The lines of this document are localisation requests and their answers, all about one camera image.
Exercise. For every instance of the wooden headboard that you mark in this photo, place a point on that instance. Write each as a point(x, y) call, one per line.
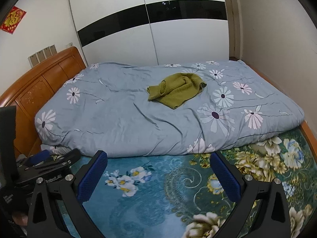
point(42, 89)

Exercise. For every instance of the white wardrobe with black band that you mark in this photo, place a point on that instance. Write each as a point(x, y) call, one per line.
point(153, 37)

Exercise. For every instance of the grey wall switch plate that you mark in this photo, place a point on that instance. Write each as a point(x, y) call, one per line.
point(32, 61)
point(47, 52)
point(53, 49)
point(40, 56)

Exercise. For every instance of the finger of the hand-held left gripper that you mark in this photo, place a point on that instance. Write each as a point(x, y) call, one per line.
point(39, 157)
point(64, 160)

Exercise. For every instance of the teal floral blanket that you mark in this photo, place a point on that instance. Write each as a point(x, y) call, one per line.
point(161, 198)

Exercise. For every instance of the mustard yellow fuzzy blanket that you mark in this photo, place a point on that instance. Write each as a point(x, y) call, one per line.
point(178, 89)

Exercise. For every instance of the red wall decoration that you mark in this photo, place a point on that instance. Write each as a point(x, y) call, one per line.
point(12, 19)

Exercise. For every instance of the white wall socket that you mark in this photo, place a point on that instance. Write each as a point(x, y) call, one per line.
point(69, 45)

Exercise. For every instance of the grey floral duvet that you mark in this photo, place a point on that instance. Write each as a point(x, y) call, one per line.
point(138, 119)

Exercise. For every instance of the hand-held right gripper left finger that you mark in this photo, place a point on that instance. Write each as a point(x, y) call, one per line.
point(91, 178)

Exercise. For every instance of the wooden bed side rail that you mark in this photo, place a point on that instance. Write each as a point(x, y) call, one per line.
point(309, 135)

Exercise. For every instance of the cream door frame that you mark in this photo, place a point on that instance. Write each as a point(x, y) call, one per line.
point(235, 24)

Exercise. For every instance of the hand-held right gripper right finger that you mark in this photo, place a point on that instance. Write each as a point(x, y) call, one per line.
point(225, 178)

